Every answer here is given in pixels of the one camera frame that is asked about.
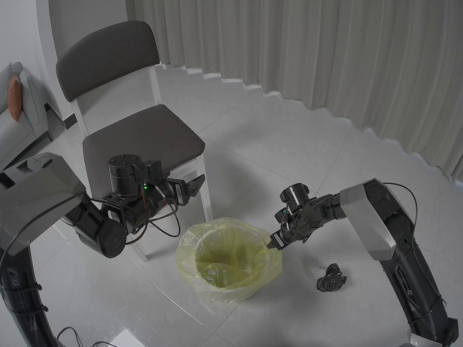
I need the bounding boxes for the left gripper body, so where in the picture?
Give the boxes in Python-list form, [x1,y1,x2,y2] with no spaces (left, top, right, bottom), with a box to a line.
[142,179,191,220]

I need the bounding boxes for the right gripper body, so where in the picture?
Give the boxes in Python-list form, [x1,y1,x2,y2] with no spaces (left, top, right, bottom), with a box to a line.
[271,226,301,251]

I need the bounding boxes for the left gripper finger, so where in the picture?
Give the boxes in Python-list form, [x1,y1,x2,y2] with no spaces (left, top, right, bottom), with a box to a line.
[187,174,206,197]

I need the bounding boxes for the yellow plastic bag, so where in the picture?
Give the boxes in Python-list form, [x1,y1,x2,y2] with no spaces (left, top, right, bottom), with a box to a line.
[175,217,283,304]

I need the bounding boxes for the crumpled black plastic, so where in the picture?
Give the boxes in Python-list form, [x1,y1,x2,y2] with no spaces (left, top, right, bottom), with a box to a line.
[315,263,347,293]

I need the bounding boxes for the white trash bin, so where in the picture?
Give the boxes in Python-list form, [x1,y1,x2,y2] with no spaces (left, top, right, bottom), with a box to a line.
[192,224,272,301]

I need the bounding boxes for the grey and white chair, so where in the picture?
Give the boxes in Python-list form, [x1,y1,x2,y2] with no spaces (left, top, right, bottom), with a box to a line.
[56,20,212,263]

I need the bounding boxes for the pale grey sofa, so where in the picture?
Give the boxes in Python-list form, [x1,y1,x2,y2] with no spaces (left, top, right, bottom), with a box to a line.
[0,62,52,173]

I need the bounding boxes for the orange pillow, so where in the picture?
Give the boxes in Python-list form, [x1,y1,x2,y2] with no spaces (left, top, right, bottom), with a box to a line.
[8,74,22,121]

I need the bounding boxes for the white curtain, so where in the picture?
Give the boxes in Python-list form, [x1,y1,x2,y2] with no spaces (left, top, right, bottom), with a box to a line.
[125,0,463,186]

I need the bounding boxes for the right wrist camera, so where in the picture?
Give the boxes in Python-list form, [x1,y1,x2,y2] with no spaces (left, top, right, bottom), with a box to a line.
[275,208,292,227]

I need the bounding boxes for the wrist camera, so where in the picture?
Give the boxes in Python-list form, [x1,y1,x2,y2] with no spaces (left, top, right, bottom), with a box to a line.
[275,208,292,227]
[145,160,163,185]

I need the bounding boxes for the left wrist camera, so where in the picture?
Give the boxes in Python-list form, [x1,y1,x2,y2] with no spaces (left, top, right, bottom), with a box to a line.
[145,160,163,185]

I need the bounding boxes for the black cable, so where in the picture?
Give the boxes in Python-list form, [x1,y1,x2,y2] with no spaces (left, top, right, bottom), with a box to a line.
[56,325,122,347]
[127,197,182,246]
[0,192,87,295]
[381,182,420,254]

